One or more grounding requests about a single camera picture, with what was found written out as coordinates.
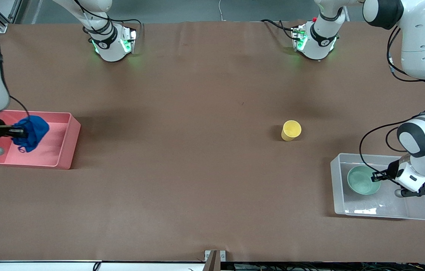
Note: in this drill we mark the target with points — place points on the clear plastic storage box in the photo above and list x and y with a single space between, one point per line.
378 207

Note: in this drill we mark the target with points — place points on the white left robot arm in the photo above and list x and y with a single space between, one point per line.
423 45

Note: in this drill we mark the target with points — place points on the white table edge rail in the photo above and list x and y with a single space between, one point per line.
46 266

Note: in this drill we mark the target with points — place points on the yellow plastic cup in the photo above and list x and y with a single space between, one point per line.
291 131

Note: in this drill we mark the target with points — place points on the blue cloth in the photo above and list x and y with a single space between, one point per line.
33 130

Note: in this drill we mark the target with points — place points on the aluminium frame profile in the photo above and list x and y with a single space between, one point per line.
3 19

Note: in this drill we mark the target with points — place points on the mint green bowl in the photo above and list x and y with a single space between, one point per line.
361 180

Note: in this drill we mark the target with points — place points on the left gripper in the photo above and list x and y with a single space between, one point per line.
391 168

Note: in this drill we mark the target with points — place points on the metal table edge bracket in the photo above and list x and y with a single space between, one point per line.
215 259

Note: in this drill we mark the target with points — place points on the pink plastic bin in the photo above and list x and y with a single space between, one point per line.
54 143

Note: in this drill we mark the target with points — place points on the brown table cover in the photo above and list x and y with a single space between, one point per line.
205 113

